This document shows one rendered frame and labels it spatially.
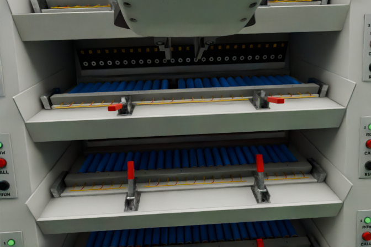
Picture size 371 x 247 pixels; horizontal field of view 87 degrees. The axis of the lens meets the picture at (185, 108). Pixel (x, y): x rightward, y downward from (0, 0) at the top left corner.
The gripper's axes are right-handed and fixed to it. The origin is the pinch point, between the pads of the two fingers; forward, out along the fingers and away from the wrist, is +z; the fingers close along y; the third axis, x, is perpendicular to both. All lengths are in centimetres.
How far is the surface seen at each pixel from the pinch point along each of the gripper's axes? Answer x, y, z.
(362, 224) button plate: 31, -36, 17
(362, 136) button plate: 13.2, -35.0, 13.8
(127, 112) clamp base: 7.1, 10.1, 14.5
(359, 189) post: 24.0, -35.1, 15.9
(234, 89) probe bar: 2.8, -11.3, 17.1
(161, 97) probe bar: 3.9, 4.0, 18.0
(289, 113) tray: 8.4, -20.6, 13.8
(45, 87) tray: 0.9, 28.5, 19.9
